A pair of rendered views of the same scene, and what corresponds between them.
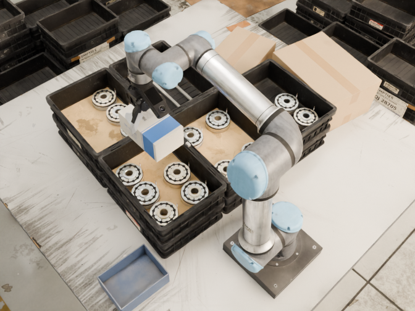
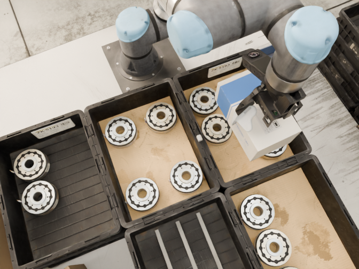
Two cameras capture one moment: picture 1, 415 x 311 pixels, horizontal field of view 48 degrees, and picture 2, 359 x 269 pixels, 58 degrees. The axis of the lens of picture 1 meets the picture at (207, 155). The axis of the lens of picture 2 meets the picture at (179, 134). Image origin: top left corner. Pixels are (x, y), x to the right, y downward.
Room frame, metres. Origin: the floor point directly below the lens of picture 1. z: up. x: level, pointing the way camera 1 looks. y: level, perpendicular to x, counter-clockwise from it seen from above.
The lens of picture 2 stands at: (1.41, 0.14, 1.85)
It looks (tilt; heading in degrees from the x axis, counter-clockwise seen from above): 70 degrees down; 201
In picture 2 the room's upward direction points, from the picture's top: 1 degrees counter-clockwise
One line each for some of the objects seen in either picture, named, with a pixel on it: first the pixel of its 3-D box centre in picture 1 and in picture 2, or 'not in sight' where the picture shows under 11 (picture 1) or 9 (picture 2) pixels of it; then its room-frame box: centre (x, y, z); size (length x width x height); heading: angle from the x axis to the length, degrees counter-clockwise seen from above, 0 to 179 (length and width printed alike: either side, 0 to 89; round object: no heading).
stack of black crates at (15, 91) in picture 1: (33, 92); not in sight; (1.99, 1.08, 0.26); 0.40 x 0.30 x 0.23; 135
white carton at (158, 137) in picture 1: (150, 128); (255, 113); (1.03, 0.20, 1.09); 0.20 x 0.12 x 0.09; 45
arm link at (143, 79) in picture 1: (140, 72); (289, 70); (1.05, 0.22, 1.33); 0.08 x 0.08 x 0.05
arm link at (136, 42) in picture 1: (139, 52); (302, 44); (1.05, 0.21, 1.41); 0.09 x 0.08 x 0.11; 46
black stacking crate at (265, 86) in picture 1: (276, 107); (59, 188); (1.37, -0.28, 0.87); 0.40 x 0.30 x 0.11; 42
